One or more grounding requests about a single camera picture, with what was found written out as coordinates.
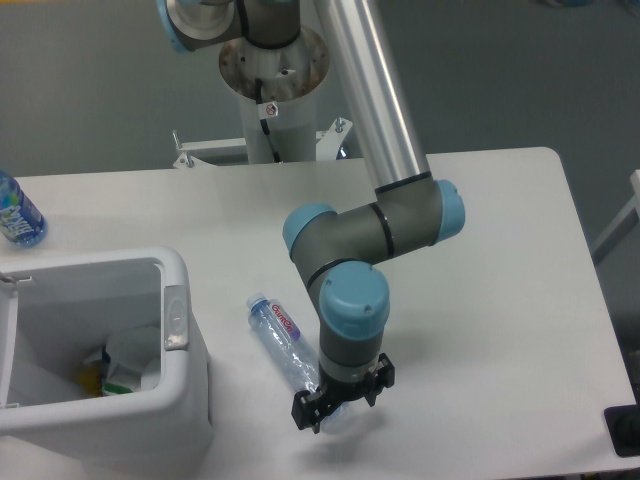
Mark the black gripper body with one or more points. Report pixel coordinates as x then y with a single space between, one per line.
334 392

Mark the black clamp at table edge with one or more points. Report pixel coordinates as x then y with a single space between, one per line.
623 426

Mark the trash inside the can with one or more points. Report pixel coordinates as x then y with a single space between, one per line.
92 373

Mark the clear plastic water bottle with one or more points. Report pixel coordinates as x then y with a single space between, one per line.
290 352

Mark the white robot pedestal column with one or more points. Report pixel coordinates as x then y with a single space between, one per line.
276 91

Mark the white metal base frame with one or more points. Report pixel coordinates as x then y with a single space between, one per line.
331 144

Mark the blue labelled drink bottle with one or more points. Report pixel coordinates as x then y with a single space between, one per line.
22 223

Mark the white paper carton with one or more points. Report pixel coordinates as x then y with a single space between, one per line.
134 361

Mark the white plastic trash can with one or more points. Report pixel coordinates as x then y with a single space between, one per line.
55 311

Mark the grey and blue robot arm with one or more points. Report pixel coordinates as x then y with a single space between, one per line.
337 252

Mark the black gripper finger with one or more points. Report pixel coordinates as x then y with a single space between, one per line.
382 377
309 409

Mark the white frame at right edge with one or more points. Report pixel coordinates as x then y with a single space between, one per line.
620 226

